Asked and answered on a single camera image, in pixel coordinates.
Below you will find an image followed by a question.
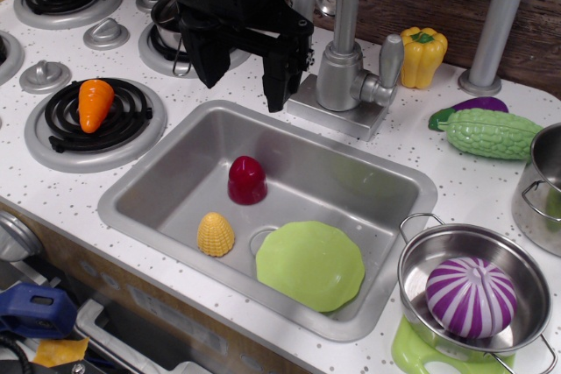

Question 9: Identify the tall steel pot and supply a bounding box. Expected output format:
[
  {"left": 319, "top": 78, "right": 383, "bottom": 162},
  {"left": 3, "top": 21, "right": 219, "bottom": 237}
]
[{"left": 511, "top": 123, "right": 560, "bottom": 256}]

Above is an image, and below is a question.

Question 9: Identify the yellow toy corn piece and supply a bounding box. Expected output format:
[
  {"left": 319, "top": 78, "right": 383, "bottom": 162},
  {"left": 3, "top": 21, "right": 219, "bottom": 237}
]
[{"left": 197, "top": 212, "right": 235, "bottom": 258}]

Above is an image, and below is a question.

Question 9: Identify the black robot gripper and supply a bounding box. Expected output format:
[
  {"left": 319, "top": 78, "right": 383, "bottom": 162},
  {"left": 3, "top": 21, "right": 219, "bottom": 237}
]
[{"left": 175, "top": 0, "right": 313, "bottom": 113}]

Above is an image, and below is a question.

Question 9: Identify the grey vertical pole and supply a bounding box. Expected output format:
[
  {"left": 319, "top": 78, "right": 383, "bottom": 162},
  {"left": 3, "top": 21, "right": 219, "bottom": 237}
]
[{"left": 458, "top": 0, "right": 521, "bottom": 97}]

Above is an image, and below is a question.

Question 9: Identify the green plastic trivet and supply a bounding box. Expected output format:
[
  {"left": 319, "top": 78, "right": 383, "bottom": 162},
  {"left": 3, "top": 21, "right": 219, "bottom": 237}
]
[{"left": 391, "top": 316, "right": 508, "bottom": 374}]

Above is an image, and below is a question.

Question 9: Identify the silver stove knob middle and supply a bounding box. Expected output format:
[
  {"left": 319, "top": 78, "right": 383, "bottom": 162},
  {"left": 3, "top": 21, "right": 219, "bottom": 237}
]
[{"left": 82, "top": 18, "right": 130, "bottom": 51}]

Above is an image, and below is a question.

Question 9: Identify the yellow toy bell pepper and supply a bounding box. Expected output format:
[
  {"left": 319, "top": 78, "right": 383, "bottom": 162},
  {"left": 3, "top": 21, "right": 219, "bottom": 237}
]
[{"left": 401, "top": 27, "right": 448, "bottom": 89}]

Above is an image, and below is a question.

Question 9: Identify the green toy bitter melon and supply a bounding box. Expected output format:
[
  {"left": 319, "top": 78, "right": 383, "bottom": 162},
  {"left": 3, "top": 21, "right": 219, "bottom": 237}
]
[{"left": 437, "top": 109, "right": 543, "bottom": 160}]

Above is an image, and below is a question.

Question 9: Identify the yellow tape piece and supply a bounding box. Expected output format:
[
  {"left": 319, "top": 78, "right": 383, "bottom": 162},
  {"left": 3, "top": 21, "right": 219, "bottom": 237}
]
[{"left": 32, "top": 337, "right": 89, "bottom": 368}]

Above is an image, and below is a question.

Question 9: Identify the stainless steel sink basin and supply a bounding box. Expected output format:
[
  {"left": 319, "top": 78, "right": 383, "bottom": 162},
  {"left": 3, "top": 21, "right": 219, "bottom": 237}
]
[{"left": 97, "top": 101, "right": 437, "bottom": 342}]

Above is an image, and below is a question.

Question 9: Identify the front black stove burner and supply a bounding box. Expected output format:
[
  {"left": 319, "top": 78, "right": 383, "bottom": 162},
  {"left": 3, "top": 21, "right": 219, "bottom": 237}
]
[{"left": 25, "top": 78, "right": 167, "bottom": 173}]

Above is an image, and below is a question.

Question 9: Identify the light green plastic plate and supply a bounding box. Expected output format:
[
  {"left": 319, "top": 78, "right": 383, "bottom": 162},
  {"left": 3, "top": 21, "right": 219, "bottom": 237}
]
[{"left": 255, "top": 221, "right": 366, "bottom": 313}]

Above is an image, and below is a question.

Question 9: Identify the silver toy faucet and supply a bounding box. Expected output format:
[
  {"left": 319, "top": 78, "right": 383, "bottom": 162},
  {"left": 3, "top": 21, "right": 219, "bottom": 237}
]
[{"left": 287, "top": 0, "right": 399, "bottom": 141}]

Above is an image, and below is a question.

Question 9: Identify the rear right stove burner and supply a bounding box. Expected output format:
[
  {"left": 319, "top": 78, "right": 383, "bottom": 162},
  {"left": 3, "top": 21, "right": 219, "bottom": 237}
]
[{"left": 138, "top": 24, "right": 250, "bottom": 81}]

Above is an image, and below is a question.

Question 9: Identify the purple toy eggplant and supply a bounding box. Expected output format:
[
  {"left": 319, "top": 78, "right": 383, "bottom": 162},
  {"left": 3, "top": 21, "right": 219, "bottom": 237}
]
[{"left": 428, "top": 96, "right": 509, "bottom": 131}]

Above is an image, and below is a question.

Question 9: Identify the silver stove knob front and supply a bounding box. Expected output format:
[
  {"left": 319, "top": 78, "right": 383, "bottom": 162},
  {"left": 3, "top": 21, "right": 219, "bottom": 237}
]
[{"left": 19, "top": 60, "right": 71, "bottom": 95}]

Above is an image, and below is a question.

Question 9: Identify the red toy pepper half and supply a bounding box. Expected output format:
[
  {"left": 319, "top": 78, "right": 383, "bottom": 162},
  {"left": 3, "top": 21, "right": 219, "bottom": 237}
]
[{"left": 228, "top": 156, "right": 268, "bottom": 205}]

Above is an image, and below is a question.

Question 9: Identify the orange toy carrot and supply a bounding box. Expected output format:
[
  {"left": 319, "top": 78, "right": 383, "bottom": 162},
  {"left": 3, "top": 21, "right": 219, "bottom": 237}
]
[{"left": 78, "top": 79, "right": 115, "bottom": 133}]

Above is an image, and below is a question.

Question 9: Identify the silver faucet handle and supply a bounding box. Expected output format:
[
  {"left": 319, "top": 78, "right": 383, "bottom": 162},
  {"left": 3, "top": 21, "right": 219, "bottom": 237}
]
[{"left": 379, "top": 34, "right": 404, "bottom": 88}]

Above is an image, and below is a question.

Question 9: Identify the rear left black burner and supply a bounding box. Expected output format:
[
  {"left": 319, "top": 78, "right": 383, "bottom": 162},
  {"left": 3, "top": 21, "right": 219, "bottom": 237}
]
[{"left": 13, "top": 0, "right": 123, "bottom": 30}]

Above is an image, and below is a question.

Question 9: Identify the small steel saucepan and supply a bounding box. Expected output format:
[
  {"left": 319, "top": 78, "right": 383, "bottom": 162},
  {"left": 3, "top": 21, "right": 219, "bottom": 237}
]
[{"left": 397, "top": 215, "right": 552, "bottom": 373}]

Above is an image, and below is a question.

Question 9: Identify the small steel pot on burner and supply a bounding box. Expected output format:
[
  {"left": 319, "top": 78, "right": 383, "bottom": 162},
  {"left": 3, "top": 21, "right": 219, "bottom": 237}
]
[{"left": 150, "top": 0, "right": 191, "bottom": 77}]

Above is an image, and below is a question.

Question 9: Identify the left edge stove burner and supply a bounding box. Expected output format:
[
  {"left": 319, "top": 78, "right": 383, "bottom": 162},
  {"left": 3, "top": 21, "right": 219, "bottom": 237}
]
[{"left": 0, "top": 31, "right": 25, "bottom": 85}]

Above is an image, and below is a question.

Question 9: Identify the silver oven door handle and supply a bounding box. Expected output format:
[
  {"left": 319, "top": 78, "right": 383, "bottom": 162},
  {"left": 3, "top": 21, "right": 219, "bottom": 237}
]
[{"left": 1, "top": 210, "right": 43, "bottom": 262}]

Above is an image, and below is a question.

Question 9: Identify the purple striped toy onion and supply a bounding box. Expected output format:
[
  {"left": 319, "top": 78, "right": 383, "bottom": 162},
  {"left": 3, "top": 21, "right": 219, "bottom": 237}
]
[{"left": 425, "top": 257, "right": 518, "bottom": 339}]

